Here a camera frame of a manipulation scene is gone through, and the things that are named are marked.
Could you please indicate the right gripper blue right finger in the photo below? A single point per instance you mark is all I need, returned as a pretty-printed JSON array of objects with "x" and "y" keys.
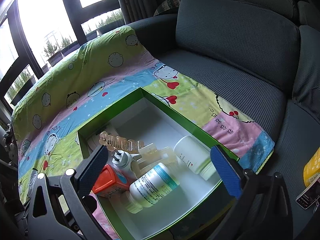
[{"x": 241, "y": 184}]

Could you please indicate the yellow packet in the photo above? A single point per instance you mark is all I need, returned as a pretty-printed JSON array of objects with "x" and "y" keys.
[{"x": 311, "y": 169}]

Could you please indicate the dark grey sofa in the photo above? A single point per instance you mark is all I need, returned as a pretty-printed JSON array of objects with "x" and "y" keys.
[{"x": 262, "y": 56}]

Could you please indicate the grey plush toy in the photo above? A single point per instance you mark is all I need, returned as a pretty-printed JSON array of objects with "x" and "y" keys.
[{"x": 10, "y": 145}]

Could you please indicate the white green-capped bottle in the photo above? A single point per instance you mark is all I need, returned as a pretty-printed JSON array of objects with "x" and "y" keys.
[{"x": 195, "y": 156}]

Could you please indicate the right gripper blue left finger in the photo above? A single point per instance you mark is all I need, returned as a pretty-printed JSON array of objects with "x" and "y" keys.
[{"x": 76, "y": 184}]

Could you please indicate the colourful cartoon bed sheet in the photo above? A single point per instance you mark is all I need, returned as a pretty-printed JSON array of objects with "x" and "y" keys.
[{"x": 98, "y": 75}]

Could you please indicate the white calcium tablet bottle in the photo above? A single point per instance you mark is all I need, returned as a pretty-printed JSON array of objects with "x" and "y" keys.
[{"x": 151, "y": 187}]

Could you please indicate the patterned cushion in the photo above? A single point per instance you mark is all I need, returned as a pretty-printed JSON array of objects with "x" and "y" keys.
[{"x": 168, "y": 7}]

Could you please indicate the green cardboard box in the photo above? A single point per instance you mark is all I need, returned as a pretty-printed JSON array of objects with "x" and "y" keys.
[{"x": 143, "y": 116}]

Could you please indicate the black window frame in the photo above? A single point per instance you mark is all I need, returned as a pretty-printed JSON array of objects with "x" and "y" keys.
[{"x": 37, "y": 34}]

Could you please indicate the white plug adapter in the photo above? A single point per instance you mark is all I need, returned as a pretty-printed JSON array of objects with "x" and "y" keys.
[{"x": 123, "y": 160}]

